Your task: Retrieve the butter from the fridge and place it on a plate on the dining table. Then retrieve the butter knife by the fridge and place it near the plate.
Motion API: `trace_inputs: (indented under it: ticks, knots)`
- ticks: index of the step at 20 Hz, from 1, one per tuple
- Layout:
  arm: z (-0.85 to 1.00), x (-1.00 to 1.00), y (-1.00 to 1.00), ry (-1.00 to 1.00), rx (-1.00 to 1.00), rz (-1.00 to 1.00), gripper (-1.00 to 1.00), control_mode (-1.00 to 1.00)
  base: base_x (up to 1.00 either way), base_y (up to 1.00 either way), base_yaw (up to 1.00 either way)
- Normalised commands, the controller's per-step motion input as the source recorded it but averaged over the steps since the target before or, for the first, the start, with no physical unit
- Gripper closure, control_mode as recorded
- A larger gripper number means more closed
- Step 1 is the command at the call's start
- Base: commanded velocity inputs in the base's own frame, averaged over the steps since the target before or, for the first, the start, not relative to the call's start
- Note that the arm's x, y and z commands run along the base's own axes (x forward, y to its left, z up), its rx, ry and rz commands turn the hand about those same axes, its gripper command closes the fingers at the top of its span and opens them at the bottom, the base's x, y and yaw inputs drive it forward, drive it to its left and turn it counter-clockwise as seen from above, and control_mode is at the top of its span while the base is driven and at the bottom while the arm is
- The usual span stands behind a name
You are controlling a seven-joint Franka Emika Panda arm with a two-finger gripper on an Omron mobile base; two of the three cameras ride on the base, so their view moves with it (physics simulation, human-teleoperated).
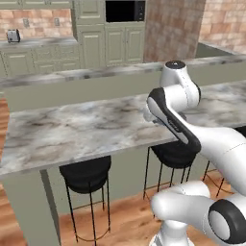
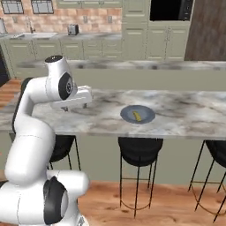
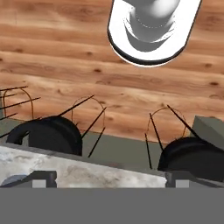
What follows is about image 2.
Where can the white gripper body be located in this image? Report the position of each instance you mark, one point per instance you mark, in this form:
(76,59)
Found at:
(73,101)

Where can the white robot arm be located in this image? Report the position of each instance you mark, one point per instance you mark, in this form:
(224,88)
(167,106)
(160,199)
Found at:
(29,147)

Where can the blue-grey round plate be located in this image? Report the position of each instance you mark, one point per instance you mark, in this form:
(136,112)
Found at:
(145,115)

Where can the black bar stool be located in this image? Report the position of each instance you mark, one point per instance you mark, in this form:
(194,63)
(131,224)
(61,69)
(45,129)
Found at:
(219,151)
(139,150)
(62,147)

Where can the yellow food piece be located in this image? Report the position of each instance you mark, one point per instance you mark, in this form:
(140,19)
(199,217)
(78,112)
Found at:
(137,116)

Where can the sage green base cupboards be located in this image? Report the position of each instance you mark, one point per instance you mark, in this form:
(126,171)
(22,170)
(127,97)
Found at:
(73,48)

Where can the silver toaster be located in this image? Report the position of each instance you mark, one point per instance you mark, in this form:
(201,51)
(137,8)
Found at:
(73,29)

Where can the black floor appliance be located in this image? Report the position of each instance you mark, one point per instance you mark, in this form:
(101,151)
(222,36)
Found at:
(3,69)

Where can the pale kitchen sink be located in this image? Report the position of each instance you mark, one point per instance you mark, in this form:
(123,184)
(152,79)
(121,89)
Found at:
(35,35)

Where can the sage green tall cupboard unit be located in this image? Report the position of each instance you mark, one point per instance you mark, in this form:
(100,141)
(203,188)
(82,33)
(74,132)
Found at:
(135,35)

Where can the silver tap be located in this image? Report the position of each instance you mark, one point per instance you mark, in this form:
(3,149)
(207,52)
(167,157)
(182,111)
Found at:
(30,26)

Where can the dark framed window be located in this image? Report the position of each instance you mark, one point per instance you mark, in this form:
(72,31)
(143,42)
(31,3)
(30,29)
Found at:
(42,6)
(12,6)

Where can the pale grey countertop appliance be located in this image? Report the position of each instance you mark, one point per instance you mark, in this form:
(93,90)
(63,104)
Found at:
(2,26)

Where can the black built-in microwave oven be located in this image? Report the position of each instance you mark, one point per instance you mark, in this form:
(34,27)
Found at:
(170,10)

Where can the dark wooden tall panel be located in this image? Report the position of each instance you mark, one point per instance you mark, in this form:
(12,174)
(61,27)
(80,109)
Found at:
(207,29)

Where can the grey wall socket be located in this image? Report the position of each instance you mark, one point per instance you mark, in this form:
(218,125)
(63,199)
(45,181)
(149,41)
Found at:
(109,19)
(15,19)
(85,19)

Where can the sage green wall cupboards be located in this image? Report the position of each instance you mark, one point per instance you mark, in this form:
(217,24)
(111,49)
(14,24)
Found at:
(88,3)

